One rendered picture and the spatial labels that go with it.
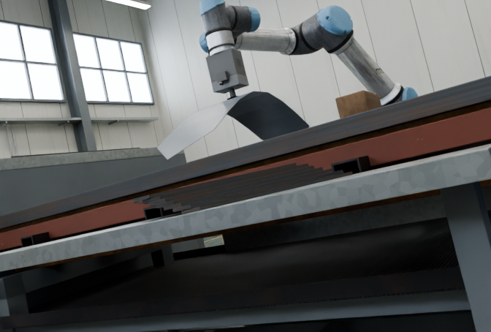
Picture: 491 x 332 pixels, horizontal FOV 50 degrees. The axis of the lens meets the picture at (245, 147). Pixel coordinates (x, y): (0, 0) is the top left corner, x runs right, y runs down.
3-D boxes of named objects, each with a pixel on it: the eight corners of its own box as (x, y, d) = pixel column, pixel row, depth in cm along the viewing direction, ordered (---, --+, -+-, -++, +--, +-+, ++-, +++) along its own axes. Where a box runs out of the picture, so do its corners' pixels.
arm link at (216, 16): (230, -7, 150) (207, -9, 145) (239, 30, 150) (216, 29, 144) (215, 5, 156) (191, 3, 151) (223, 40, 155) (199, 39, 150)
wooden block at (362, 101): (370, 115, 99) (364, 89, 99) (340, 123, 102) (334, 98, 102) (384, 116, 110) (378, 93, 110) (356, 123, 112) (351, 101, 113)
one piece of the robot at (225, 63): (195, 44, 146) (208, 100, 145) (223, 33, 142) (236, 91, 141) (212, 49, 155) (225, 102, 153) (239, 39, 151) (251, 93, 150)
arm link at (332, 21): (395, 113, 207) (305, 14, 189) (428, 101, 196) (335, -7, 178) (389, 135, 200) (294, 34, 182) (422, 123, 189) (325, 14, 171)
